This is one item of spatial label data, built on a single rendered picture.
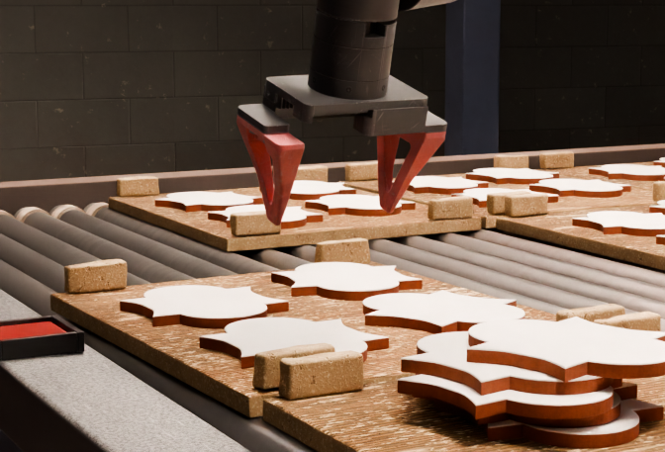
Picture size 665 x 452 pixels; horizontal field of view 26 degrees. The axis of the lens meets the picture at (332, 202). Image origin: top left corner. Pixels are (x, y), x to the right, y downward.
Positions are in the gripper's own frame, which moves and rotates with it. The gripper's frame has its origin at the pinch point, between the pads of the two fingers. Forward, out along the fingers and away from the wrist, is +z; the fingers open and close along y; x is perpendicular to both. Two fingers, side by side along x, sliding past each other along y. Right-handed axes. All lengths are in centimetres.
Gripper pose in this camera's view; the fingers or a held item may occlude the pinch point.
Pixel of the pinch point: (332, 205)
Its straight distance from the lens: 106.2
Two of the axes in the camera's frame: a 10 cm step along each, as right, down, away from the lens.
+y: 8.6, -0.9, 5.1
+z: -1.2, 9.2, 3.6
